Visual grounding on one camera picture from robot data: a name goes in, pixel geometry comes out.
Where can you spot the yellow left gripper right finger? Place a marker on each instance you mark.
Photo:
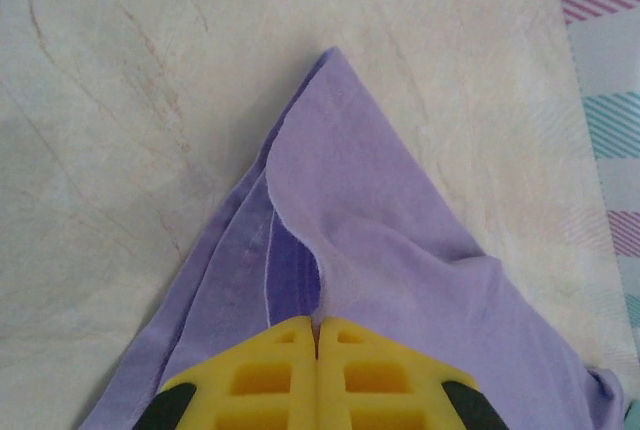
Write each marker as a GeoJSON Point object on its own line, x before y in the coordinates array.
{"type": "Point", "coordinates": [380, 400]}

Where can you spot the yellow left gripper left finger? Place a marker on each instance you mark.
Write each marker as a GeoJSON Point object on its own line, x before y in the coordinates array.
{"type": "Point", "coordinates": [260, 400]}

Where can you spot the purple t-shirt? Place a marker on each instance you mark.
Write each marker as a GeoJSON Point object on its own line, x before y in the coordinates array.
{"type": "Point", "coordinates": [350, 175]}

